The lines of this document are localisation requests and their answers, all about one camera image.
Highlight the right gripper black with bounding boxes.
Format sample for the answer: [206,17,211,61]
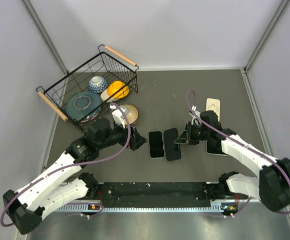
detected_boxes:
[176,121,210,145]

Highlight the teal blue phone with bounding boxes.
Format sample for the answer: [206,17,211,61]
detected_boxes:
[148,130,165,159]

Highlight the black phone case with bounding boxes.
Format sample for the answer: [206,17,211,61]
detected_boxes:
[163,127,182,162]

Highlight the white phone black screen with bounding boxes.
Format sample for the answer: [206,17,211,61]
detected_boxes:
[206,142,227,156]

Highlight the cream phone case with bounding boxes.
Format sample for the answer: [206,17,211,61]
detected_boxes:
[205,98,220,120]

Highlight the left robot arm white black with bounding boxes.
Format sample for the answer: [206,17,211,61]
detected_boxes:
[3,117,146,235]

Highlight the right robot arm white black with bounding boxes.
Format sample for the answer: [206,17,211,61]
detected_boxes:
[175,110,290,213]

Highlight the beige brown bowl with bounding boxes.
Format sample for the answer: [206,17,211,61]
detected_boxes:
[120,104,139,125]

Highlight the pink plate under teal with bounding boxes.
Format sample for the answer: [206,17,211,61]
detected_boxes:
[80,112,99,123]

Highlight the white bowl in basket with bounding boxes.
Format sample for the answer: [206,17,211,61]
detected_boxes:
[100,89,119,103]

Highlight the yellow bowl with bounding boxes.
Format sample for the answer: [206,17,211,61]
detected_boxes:
[107,80,130,99]

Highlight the teal blue plate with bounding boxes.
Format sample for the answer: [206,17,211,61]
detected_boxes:
[66,91,102,120]

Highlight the blue white patterned bowl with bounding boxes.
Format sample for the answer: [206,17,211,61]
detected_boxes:
[89,76,108,94]

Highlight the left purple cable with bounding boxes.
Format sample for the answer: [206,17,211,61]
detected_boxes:
[0,101,132,227]

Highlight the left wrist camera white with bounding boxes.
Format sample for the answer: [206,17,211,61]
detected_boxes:
[110,104,130,128]

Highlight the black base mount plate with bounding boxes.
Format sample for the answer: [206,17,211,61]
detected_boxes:
[95,182,220,208]

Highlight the black wire basket wooden handles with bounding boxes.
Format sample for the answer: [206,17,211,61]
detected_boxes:
[36,44,139,132]

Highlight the aluminium rail with comb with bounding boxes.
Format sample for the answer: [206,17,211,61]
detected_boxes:
[29,181,290,213]

